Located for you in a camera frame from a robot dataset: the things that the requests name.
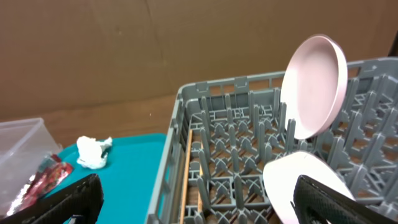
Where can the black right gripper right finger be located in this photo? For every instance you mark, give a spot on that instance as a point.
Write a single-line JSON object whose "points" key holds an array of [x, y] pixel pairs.
{"points": [[315, 202]]}

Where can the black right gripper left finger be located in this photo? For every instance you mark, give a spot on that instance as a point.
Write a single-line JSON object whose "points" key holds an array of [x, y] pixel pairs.
{"points": [[80, 202]]}

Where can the red silver snack wrapper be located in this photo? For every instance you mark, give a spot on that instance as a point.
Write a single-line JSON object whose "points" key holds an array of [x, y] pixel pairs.
{"points": [[49, 174]]}

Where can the small pink bowl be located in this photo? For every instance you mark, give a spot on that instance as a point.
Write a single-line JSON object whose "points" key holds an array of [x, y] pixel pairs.
{"points": [[280, 178]]}

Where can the white napkin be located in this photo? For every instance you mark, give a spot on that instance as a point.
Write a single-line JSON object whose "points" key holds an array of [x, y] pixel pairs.
{"points": [[92, 153]]}

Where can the grey dishwasher rack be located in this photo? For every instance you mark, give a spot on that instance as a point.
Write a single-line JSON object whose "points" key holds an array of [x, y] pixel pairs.
{"points": [[239, 126]]}

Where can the large white plate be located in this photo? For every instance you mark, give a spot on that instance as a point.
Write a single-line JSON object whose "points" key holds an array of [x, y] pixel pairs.
{"points": [[314, 85]]}

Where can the teal serving tray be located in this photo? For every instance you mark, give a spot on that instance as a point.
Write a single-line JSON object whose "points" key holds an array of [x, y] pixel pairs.
{"points": [[127, 179]]}

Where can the clear plastic bin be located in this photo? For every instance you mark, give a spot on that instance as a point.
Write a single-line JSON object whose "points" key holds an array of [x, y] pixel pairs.
{"points": [[24, 144]]}

